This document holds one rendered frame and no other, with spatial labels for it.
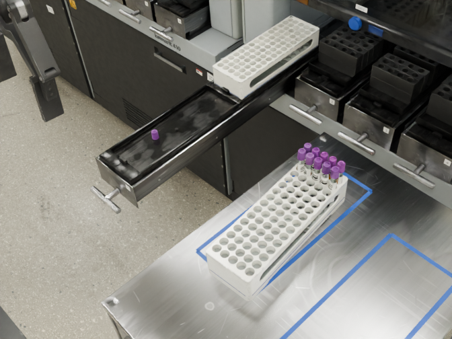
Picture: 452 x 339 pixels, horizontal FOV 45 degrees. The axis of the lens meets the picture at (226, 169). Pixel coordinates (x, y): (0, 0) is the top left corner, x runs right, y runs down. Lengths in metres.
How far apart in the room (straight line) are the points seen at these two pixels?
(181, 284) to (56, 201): 1.38
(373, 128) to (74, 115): 1.67
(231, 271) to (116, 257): 1.18
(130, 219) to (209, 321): 1.26
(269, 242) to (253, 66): 0.53
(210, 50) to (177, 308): 0.88
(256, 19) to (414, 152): 0.57
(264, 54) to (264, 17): 0.17
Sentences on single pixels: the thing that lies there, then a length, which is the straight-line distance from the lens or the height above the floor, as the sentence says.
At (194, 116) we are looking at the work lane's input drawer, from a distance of 1.31.
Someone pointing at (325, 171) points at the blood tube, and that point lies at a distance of 1.01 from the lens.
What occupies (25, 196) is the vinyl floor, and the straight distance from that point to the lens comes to 2.39.
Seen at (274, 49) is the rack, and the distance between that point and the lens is 1.41.
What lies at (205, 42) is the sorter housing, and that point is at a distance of 1.67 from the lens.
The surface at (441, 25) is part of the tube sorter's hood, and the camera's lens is 1.20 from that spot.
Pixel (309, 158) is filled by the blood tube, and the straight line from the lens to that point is 1.02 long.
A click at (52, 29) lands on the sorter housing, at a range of 2.54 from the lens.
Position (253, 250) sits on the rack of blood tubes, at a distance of 0.96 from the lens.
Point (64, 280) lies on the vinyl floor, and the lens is 2.08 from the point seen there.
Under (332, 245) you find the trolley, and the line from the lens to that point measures 1.04.
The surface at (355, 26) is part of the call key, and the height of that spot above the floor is 0.98.
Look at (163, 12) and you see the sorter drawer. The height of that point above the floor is 0.79.
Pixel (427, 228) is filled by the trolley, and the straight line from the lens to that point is 1.10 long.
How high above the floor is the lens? 1.67
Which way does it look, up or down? 47 degrees down
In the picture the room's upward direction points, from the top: 5 degrees counter-clockwise
